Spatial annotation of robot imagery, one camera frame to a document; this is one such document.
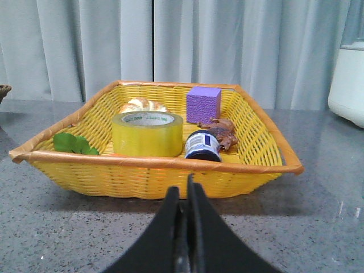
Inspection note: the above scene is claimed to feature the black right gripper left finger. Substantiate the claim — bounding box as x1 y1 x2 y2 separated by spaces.
104 187 179 272

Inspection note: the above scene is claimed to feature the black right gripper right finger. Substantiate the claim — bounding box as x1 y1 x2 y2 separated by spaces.
187 175 279 272

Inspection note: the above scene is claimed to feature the yellow tape roll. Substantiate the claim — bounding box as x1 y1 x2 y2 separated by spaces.
111 111 183 157

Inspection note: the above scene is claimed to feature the yellow woven basket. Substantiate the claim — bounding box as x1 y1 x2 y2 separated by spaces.
9 80 304 199

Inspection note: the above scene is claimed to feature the small blue labelled jar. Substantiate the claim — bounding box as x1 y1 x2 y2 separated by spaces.
184 130 221 162

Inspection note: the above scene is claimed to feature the orange toy carrot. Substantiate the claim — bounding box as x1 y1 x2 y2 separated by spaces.
107 153 125 157

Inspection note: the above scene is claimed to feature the green plastic leaf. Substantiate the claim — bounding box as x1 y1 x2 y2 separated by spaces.
53 133 99 155

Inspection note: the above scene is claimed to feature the purple foam cube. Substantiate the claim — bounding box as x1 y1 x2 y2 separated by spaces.
186 86 221 123

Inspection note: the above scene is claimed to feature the bread loaf toy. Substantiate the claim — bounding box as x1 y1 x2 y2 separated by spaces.
119 97 169 113

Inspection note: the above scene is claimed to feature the white appliance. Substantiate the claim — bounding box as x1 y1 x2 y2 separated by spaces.
328 1 363 128

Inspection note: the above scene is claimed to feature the grey curtain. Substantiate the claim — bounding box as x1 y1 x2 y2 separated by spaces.
1 1 350 110

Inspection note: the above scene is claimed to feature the brown wicker basket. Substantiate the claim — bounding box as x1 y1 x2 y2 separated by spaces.
0 84 12 104

